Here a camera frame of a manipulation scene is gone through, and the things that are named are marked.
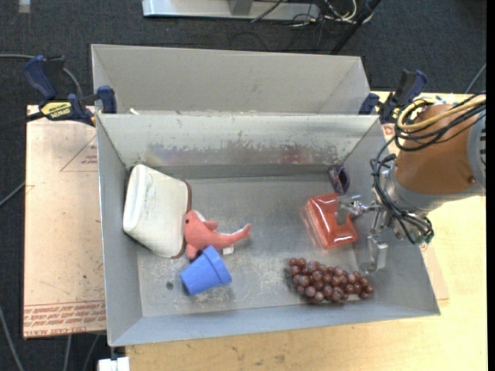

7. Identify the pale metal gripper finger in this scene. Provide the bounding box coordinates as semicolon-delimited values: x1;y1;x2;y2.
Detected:
360;235;389;274
336;195;382;226

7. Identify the small purple object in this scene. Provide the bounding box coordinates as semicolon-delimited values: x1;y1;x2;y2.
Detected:
328;165;350;193

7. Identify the red toy grape bunch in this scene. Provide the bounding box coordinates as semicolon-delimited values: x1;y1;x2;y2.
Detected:
285;257;375;305

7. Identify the grey metal bin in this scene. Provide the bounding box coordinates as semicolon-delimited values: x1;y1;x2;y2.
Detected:
90;43;442;348

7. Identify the pink plush toy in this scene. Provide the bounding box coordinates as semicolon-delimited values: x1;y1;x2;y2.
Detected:
183;209;253;260

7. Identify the blue cup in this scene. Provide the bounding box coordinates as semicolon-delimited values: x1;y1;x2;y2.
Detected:
179;245;233;297

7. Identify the white toy bread slice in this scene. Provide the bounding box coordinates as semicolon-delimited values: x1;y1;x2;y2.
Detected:
122;163;193;260

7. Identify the brown cardboard board red print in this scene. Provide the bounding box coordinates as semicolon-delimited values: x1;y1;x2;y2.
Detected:
22;104;452;339

